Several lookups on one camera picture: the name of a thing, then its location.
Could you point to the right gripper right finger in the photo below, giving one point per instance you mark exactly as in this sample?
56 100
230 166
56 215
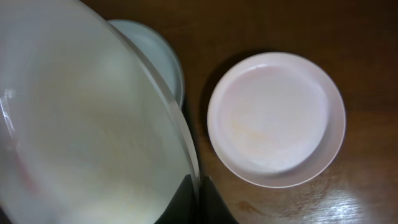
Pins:
213 209

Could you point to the white plate bottom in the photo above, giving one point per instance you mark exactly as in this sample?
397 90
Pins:
276 120

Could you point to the white plate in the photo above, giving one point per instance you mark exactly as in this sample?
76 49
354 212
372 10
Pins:
276 120
158 51
90 131

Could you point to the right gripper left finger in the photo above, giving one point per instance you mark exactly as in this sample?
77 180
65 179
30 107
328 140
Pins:
182 207

